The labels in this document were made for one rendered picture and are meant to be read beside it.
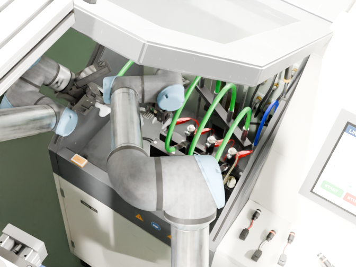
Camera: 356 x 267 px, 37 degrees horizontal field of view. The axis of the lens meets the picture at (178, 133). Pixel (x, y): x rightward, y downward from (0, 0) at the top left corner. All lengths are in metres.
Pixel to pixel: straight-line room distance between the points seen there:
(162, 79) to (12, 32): 0.75
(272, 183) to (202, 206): 0.64
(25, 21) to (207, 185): 0.53
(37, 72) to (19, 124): 0.26
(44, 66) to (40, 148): 1.64
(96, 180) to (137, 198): 0.77
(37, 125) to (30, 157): 1.74
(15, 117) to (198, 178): 0.47
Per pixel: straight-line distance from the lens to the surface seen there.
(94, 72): 1.57
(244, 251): 1.71
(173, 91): 1.40
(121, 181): 1.11
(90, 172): 1.86
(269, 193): 1.75
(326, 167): 1.61
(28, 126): 1.33
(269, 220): 1.78
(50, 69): 1.53
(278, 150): 1.64
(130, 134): 1.21
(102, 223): 2.12
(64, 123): 1.43
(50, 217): 2.88
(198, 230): 1.15
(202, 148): 1.87
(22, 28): 0.75
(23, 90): 1.51
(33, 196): 2.96
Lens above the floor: 2.51
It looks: 53 degrees down
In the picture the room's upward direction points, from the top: 7 degrees clockwise
